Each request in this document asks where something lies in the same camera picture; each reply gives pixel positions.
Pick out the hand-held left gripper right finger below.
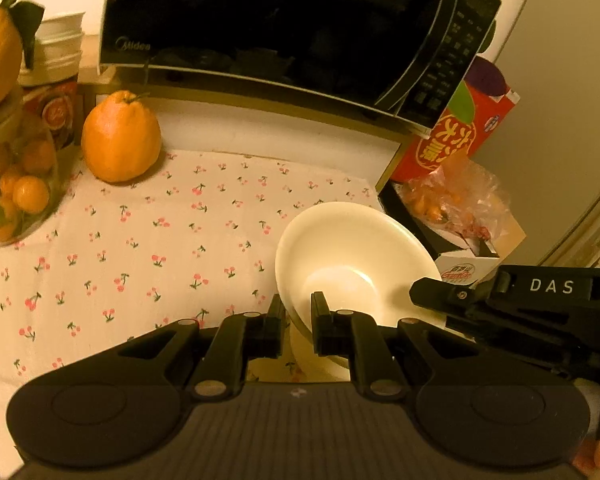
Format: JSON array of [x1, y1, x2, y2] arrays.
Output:
[[310, 291, 481, 401]]

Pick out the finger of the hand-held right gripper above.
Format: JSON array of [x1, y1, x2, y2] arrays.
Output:
[[409, 276, 501, 317]]

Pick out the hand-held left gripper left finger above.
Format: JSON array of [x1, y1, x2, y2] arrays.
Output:
[[117, 292, 287, 401]]

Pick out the cream ceramic bowl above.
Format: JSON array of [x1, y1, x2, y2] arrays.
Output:
[[289, 317, 353, 383], [275, 201, 443, 343]]

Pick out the stack of white paper bowls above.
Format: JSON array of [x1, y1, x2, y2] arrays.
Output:
[[20, 10, 86, 86]]

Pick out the white cardboard box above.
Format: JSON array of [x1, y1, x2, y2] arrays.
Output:
[[432, 200, 528, 291]]

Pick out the plastic bag of small oranges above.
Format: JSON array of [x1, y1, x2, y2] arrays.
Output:
[[400, 152, 513, 241]]

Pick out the red carton box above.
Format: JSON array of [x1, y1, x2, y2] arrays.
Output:
[[390, 55, 521, 183]]

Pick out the cherry print tablecloth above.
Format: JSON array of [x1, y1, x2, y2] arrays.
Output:
[[0, 150, 386, 461]]

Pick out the white refrigerator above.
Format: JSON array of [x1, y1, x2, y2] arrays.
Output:
[[480, 0, 600, 271]]

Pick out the pile of small kumquats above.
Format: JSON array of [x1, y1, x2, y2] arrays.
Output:
[[0, 140, 56, 243]]

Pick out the black microwave oven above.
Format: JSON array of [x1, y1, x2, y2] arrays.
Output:
[[99, 0, 502, 128]]

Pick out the red label jar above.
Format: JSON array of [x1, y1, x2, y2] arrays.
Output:
[[22, 77, 81, 150]]

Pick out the glass jar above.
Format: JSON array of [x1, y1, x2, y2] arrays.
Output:
[[0, 85, 63, 248]]

